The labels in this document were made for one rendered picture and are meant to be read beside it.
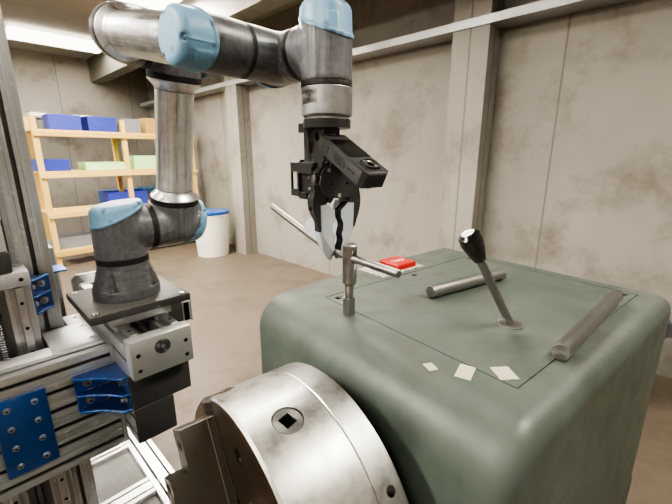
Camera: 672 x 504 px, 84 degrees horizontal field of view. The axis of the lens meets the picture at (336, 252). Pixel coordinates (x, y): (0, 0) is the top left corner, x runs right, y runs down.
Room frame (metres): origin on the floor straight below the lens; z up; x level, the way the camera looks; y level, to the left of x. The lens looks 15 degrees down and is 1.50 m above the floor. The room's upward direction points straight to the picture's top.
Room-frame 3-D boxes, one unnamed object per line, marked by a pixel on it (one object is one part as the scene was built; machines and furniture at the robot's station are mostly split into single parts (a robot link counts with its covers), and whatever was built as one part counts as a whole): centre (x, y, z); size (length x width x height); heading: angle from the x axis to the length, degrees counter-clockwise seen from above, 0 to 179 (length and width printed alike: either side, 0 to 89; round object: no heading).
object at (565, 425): (0.63, -0.23, 1.06); 0.59 x 0.48 x 0.39; 129
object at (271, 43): (0.65, 0.10, 1.65); 0.11 x 0.11 x 0.08; 47
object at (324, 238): (0.58, 0.03, 1.38); 0.06 x 0.03 x 0.09; 39
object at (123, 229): (0.90, 0.52, 1.33); 0.13 x 0.12 x 0.14; 137
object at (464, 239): (0.49, -0.18, 1.38); 0.04 x 0.03 x 0.05; 129
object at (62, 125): (5.83, 3.26, 1.03); 2.21 x 0.60 x 2.06; 136
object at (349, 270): (0.55, -0.02, 1.31); 0.02 x 0.02 x 0.12
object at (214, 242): (5.67, 1.91, 0.34); 0.57 x 0.56 x 0.68; 136
